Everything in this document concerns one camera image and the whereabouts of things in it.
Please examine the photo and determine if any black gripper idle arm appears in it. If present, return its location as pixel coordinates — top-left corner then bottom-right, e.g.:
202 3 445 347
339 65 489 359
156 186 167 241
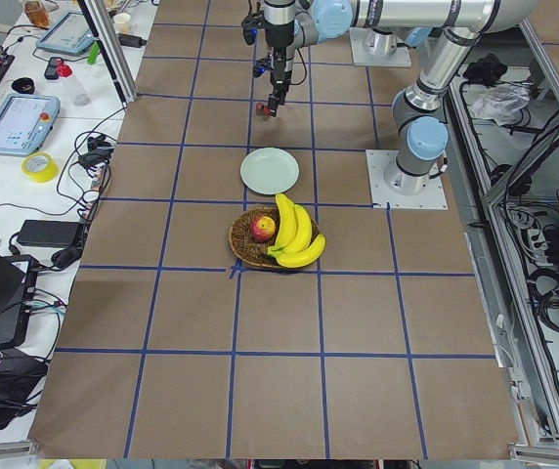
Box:
263 0 293 48

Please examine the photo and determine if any black gripper working arm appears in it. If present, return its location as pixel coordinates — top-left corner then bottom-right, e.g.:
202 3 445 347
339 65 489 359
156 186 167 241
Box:
252 48 293 117

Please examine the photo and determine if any silver robot arm near plate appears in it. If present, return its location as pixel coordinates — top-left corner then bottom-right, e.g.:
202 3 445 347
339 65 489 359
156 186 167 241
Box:
255 0 537 195

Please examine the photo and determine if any pale green plate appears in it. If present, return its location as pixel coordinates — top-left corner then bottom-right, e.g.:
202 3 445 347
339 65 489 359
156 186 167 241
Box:
239 148 300 195

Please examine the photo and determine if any red yellow apple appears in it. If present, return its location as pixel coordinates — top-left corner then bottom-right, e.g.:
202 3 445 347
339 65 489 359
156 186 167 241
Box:
249 215 277 243

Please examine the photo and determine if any yellow banana bunch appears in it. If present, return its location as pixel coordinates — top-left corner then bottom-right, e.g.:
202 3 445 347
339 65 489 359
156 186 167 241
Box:
267 193 326 269

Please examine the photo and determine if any brown wicker basket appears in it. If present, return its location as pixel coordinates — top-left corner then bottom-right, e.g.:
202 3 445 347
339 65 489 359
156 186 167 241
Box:
228 207 322 270

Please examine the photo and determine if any paper cup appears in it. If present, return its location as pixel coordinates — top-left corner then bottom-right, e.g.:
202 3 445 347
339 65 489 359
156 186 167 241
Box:
112 13 131 34

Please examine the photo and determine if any green marker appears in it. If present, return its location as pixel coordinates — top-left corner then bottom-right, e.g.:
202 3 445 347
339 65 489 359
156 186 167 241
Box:
87 41 101 65

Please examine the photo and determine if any clear plastic bottle red cap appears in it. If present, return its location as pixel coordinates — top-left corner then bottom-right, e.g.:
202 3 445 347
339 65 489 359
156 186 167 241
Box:
57 60 91 107

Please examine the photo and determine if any blue teach pendant far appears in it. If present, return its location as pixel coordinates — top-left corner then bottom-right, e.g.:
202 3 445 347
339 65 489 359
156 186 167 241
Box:
36 11 95 56

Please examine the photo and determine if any blue teach pendant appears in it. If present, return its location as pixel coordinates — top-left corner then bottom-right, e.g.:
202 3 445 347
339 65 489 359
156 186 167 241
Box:
0 94 61 156
36 11 95 56

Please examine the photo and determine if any black cloth bundle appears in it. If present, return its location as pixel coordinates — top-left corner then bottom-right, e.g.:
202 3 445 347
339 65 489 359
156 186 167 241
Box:
462 54 508 87

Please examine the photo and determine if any white crumpled cloth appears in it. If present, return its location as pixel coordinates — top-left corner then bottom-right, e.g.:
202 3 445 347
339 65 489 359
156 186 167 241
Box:
469 84 531 126

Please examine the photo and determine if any yellow tape roll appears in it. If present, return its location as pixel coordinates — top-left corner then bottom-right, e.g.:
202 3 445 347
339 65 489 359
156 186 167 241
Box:
21 151 59 184

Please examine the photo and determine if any blue teach pendant near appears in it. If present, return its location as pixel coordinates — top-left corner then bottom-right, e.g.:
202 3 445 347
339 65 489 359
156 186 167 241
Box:
0 94 61 156

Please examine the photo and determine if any black power adapter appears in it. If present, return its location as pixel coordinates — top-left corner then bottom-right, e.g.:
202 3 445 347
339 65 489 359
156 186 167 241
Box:
17 220 82 248

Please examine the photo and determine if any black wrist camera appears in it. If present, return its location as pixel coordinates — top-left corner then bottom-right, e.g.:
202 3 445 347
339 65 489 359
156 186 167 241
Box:
241 13 264 46

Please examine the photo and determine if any aluminium frame post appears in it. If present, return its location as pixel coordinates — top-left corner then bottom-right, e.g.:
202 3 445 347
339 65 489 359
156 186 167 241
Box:
78 0 138 105

